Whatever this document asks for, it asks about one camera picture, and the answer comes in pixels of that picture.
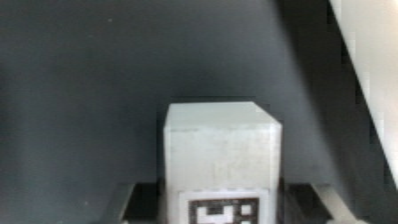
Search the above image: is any white leg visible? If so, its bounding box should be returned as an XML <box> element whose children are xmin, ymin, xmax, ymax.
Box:
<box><xmin>164</xmin><ymin>102</ymin><xmax>283</xmax><ymax>224</ymax></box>

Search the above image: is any white U-shaped fence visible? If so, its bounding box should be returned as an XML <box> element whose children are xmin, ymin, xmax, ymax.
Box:
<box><xmin>329</xmin><ymin>0</ymin><xmax>398</xmax><ymax>188</ymax></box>

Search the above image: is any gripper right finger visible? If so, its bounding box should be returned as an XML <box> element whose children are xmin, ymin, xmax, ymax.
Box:
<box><xmin>311</xmin><ymin>184</ymin><xmax>355</xmax><ymax>224</ymax></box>

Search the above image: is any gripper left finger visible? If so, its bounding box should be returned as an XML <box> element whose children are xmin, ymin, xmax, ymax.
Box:
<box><xmin>105</xmin><ymin>183</ymin><xmax>135</xmax><ymax>224</ymax></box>

